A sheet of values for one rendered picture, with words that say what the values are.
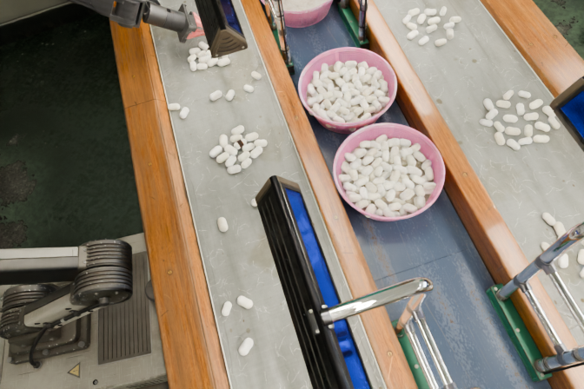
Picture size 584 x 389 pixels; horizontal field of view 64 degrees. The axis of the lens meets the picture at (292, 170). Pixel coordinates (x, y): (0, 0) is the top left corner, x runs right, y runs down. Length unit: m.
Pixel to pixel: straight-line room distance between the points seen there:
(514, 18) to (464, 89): 0.28
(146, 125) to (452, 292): 0.89
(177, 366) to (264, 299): 0.22
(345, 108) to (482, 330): 0.63
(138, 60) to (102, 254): 0.61
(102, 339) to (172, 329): 0.41
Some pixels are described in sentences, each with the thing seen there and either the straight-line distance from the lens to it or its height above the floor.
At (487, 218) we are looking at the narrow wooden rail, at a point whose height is 0.76.
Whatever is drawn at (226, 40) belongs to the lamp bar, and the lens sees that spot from 1.00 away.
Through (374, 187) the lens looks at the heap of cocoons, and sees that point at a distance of 1.15.
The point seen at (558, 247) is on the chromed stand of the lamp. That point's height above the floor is 1.04.
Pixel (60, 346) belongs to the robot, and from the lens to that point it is 1.49.
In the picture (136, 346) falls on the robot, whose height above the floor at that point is 0.47.
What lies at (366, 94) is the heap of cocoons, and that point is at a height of 0.74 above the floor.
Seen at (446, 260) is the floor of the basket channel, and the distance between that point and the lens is 1.18.
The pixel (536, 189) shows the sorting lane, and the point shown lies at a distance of 1.24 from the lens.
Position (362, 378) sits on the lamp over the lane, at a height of 1.07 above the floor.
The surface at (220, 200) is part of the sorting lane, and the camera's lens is 1.18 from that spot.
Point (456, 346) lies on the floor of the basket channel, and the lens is 1.14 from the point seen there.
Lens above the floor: 1.77
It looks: 61 degrees down
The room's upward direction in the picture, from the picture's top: 11 degrees counter-clockwise
